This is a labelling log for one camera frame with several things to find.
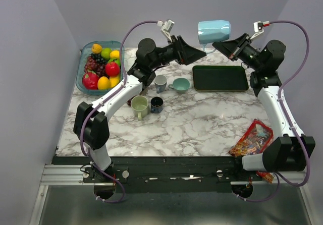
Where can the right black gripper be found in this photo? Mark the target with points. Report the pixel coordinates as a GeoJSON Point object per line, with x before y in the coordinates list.
{"type": "Point", "coordinates": [232, 49]}

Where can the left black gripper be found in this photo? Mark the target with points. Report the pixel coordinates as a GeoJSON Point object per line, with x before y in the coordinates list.
{"type": "Point", "coordinates": [183, 53]}

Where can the light blue mug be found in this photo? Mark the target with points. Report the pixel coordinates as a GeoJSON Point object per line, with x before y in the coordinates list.
{"type": "Point", "coordinates": [213, 31]}

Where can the teal green cup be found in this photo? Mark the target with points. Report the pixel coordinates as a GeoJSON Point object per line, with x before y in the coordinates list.
{"type": "Point", "coordinates": [180, 85]}

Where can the grey-blue mug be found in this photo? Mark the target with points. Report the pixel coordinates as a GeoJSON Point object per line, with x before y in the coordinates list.
{"type": "Point", "coordinates": [160, 83]}

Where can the brown mug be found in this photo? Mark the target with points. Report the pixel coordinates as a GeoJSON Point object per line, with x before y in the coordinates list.
{"type": "Point", "coordinates": [144, 92]}

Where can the dark blue mug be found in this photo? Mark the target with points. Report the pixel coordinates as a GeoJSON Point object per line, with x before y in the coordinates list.
{"type": "Point", "coordinates": [156, 105]}

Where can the light green mug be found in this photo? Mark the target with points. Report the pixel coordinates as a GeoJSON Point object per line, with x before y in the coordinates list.
{"type": "Point", "coordinates": [140, 107]}

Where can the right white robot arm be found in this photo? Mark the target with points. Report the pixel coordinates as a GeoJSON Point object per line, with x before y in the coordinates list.
{"type": "Point", "coordinates": [291, 148]}

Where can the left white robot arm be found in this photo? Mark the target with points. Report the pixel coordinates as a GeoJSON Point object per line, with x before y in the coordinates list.
{"type": "Point", "coordinates": [91, 121]}

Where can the dark green tray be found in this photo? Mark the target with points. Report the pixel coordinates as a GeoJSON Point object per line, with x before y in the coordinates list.
{"type": "Point", "coordinates": [219, 79]}

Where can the yellow mango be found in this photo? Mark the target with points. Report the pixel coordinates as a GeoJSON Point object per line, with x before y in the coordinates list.
{"type": "Point", "coordinates": [114, 55]}

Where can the dark red grape bunch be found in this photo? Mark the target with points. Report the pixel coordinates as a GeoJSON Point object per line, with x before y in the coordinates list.
{"type": "Point", "coordinates": [129, 102]}

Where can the red apple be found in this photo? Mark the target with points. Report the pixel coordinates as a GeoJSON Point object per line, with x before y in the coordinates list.
{"type": "Point", "coordinates": [112, 69]}

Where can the yellow lemon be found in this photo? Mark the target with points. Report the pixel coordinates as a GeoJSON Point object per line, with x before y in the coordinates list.
{"type": "Point", "coordinates": [114, 81]}

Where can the orange fruit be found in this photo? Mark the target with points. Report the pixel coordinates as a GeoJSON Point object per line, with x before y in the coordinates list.
{"type": "Point", "coordinates": [103, 83]}

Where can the teal plastic fruit bin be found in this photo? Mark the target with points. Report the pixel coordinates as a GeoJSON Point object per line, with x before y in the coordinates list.
{"type": "Point", "coordinates": [85, 53]}

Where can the red snack packet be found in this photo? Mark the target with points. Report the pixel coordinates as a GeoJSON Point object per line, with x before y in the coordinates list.
{"type": "Point", "coordinates": [255, 140]}

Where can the small yellow-brown fruit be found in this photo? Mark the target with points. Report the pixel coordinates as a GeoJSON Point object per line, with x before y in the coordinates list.
{"type": "Point", "coordinates": [96, 48]}

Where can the grapes in bin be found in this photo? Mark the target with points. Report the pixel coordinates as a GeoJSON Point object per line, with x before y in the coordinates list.
{"type": "Point", "coordinates": [95, 63]}

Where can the pink dragon fruit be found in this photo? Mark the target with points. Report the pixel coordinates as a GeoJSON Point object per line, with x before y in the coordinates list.
{"type": "Point", "coordinates": [90, 80]}

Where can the blue-red snack packet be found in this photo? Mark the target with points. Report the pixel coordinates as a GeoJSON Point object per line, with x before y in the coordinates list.
{"type": "Point", "coordinates": [268, 177]}

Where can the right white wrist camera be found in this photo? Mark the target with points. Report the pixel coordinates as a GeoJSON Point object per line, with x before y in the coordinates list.
{"type": "Point", "coordinates": [259, 28]}

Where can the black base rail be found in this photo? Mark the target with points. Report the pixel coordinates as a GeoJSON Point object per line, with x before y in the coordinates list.
{"type": "Point", "coordinates": [222, 174]}

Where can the aluminium frame rail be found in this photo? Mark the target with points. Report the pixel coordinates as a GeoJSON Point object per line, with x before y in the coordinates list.
{"type": "Point", "coordinates": [63, 198]}

